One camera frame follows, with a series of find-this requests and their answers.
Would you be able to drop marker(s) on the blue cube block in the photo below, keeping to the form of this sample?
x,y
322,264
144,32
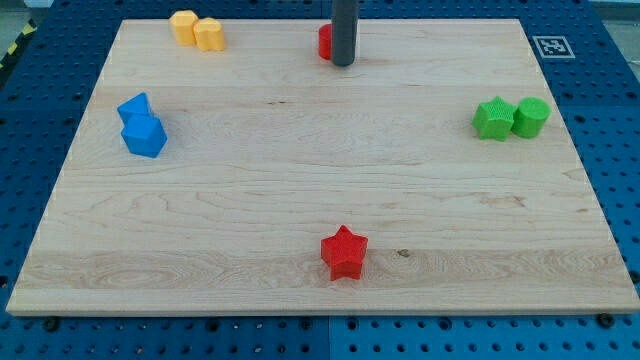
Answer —
x,y
144,135

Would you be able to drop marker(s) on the wooden board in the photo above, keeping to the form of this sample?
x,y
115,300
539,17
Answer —
x,y
270,149

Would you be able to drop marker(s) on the red star block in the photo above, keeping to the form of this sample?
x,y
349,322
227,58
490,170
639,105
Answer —
x,y
344,253

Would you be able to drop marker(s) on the red circle block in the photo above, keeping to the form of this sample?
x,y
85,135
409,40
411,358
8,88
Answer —
x,y
324,41

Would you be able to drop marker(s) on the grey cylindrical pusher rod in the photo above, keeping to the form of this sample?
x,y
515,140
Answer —
x,y
344,20

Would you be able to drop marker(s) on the yellow heart block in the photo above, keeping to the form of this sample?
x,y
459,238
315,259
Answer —
x,y
209,35

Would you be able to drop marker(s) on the green cylinder block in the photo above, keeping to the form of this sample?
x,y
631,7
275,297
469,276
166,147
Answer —
x,y
530,117

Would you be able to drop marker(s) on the white fiducial marker tag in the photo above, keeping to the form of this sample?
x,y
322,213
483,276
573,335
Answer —
x,y
553,47

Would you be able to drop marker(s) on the green star block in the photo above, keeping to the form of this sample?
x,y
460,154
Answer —
x,y
494,119

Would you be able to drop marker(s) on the blue triangle block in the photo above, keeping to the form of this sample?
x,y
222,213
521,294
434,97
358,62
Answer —
x,y
137,105

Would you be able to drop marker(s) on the yellow hexagon block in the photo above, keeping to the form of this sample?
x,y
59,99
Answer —
x,y
181,24

